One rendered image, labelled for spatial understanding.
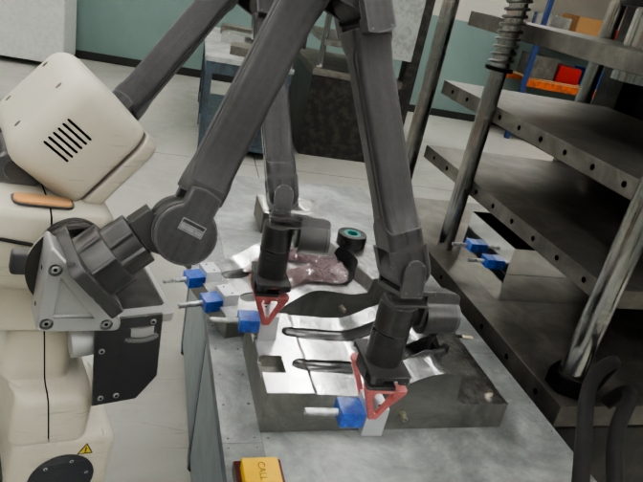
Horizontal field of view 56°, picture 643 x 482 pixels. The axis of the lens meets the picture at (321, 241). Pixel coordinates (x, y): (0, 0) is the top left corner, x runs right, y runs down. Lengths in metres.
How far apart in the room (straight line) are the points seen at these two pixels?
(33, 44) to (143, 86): 6.40
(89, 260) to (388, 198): 0.40
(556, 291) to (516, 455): 0.80
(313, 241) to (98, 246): 0.48
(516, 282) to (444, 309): 0.96
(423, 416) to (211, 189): 0.67
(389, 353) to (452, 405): 0.35
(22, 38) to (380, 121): 6.86
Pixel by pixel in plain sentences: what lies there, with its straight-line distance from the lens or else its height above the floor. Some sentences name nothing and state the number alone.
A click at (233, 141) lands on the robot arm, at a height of 1.36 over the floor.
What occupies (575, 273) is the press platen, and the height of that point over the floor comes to 1.01.
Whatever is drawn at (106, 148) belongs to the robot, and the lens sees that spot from 0.87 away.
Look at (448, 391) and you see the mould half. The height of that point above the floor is 0.89.
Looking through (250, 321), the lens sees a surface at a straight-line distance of 1.20.
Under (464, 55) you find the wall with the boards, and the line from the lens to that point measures 8.92.
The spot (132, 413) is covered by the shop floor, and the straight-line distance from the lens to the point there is 2.38.
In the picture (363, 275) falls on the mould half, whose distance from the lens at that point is 1.54.
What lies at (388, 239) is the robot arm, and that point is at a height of 1.25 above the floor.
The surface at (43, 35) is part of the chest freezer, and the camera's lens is 7.51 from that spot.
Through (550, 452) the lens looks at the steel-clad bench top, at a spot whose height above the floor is 0.80.
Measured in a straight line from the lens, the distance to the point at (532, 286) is 1.93.
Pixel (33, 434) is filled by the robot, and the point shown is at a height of 0.83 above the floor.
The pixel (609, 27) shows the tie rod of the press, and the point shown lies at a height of 1.58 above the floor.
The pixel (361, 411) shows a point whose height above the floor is 0.95.
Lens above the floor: 1.57
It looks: 24 degrees down
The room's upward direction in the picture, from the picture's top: 12 degrees clockwise
